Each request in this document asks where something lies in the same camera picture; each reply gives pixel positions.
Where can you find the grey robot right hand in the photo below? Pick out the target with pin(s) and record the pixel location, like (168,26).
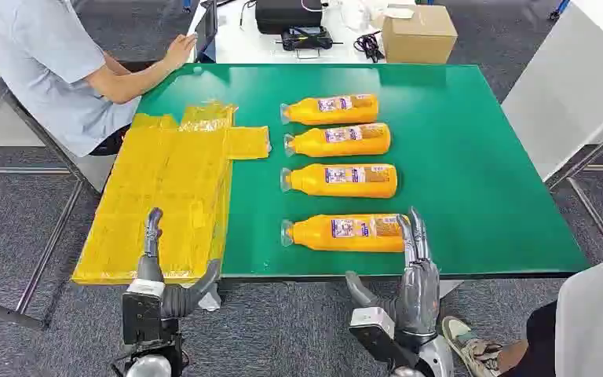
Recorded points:
(418,296)

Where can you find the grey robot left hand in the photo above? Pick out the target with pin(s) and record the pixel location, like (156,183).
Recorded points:
(150,268)

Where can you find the orange drink bottle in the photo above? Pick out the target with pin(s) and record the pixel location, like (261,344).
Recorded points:
(312,143)
(306,110)
(314,237)
(312,182)

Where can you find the white table leg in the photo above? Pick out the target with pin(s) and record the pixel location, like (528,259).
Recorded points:
(210,303)
(449,287)

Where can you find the person's pale sneaker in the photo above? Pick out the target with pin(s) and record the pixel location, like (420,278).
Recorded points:
(470,346)

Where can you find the yellow plastic sheet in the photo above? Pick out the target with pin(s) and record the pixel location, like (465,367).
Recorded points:
(166,192)

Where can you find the green table mat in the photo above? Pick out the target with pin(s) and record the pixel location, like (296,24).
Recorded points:
(463,172)

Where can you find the standing person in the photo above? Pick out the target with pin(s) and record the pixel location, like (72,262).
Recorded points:
(593,322)

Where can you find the seated person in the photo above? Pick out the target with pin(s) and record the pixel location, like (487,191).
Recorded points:
(41,57)

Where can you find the white desk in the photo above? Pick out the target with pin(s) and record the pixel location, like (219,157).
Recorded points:
(249,44)

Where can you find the brown cardboard box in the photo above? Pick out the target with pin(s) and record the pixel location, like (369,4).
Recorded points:
(418,39)

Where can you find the white side table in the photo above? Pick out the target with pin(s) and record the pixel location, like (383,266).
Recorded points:
(572,88)

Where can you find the black handheld controller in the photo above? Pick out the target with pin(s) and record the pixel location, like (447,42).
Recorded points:
(306,39)

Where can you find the black carrying case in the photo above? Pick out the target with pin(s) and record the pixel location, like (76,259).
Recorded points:
(286,15)

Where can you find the clear plastic bag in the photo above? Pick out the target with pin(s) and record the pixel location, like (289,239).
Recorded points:
(353,15)

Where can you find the blue chair base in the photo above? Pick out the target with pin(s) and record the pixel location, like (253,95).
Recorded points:
(559,9)

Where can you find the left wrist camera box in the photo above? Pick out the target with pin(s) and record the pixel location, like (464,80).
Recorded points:
(143,315)

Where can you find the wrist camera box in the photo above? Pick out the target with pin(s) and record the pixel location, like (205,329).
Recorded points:
(377,333)
(143,315)

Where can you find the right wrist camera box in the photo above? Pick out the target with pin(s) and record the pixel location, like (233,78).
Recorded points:
(377,333)

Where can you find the grey metal frame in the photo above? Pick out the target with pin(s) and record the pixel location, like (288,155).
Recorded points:
(52,244)

